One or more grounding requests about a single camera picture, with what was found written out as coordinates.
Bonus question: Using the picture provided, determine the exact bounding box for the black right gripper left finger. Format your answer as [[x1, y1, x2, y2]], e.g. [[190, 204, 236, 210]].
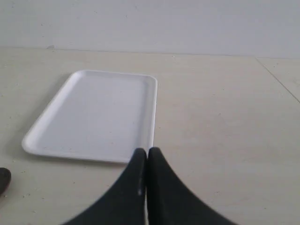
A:
[[65, 148, 147, 225]]

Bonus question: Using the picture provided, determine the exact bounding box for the white rectangular plastic tray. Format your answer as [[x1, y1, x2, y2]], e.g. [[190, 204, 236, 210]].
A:
[[22, 70, 158, 163]]

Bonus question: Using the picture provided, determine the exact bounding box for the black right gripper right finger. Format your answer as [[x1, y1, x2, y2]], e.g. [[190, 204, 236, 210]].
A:
[[147, 147, 235, 225]]

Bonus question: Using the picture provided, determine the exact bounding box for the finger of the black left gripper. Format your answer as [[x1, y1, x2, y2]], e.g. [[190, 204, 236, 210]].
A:
[[0, 167, 11, 195]]

